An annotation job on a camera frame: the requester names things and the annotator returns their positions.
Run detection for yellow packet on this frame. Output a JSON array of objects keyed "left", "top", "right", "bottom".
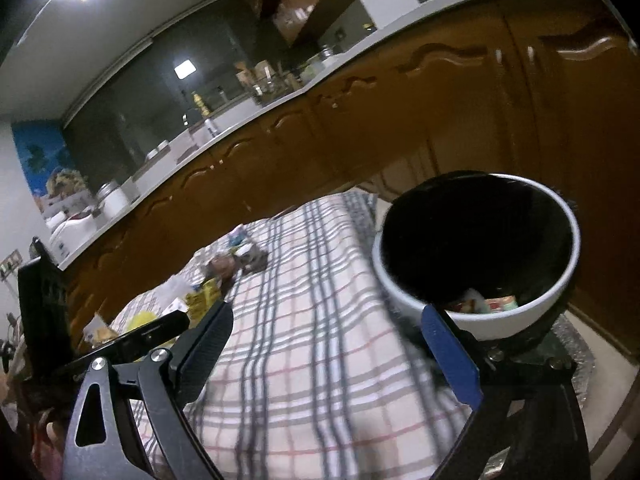
[{"left": 187, "top": 280, "right": 223, "bottom": 321}]

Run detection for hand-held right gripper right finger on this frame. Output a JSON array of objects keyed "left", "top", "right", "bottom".
[{"left": 421, "top": 304, "right": 592, "bottom": 480}]

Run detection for brown wrapper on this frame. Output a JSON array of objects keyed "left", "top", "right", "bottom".
[{"left": 207, "top": 255, "right": 238, "bottom": 281}]

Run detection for white kitchen countertop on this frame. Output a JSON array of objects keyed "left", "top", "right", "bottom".
[{"left": 57, "top": 0, "right": 586, "bottom": 271}]

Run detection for white canister with metal lid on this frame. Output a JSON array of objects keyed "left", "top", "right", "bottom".
[{"left": 95, "top": 180, "right": 132, "bottom": 218}]

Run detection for yellow round object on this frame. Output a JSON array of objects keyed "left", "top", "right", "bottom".
[{"left": 125, "top": 310, "right": 161, "bottom": 333}]

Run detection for wall socket plate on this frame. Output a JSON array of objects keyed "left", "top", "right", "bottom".
[{"left": 0, "top": 252, "right": 23, "bottom": 281}]

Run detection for beige snack packet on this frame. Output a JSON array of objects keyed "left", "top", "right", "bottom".
[{"left": 82, "top": 312, "right": 121, "bottom": 348}]

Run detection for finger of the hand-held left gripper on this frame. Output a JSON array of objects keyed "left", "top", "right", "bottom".
[{"left": 57, "top": 311, "right": 190, "bottom": 378}]

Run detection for plaid tablecloth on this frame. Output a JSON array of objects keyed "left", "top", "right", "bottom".
[{"left": 107, "top": 191, "right": 476, "bottom": 480}]

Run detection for white bin with black bag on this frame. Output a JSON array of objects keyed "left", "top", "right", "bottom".
[{"left": 371, "top": 171, "right": 582, "bottom": 361}]

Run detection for white kitchen appliance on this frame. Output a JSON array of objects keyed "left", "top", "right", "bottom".
[{"left": 47, "top": 210, "right": 98, "bottom": 261}]

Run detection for dark kitchen window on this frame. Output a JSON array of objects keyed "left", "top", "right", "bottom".
[{"left": 62, "top": 10, "right": 281, "bottom": 181}]

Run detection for teal and white packet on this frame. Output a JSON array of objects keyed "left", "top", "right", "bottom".
[{"left": 230, "top": 227, "right": 256, "bottom": 256}]

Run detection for wooden kitchen cabinets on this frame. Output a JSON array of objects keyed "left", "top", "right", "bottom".
[{"left": 60, "top": 0, "right": 640, "bottom": 356}]

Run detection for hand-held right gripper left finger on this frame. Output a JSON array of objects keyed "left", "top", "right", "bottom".
[{"left": 61, "top": 301, "right": 235, "bottom": 480}]

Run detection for grey crumpled wrapper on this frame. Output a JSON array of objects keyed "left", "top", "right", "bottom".
[{"left": 235, "top": 242, "right": 271, "bottom": 276}]

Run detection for silver foil mat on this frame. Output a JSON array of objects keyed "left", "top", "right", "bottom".
[{"left": 545, "top": 312, "right": 598, "bottom": 461}]

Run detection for blue wall poster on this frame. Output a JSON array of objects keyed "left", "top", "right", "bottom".
[{"left": 11, "top": 121, "right": 91, "bottom": 211}]

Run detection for dish rack with boards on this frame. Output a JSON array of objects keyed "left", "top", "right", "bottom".
[{"left": 235, "top": 60, "right": 296, "bottom": 106}]

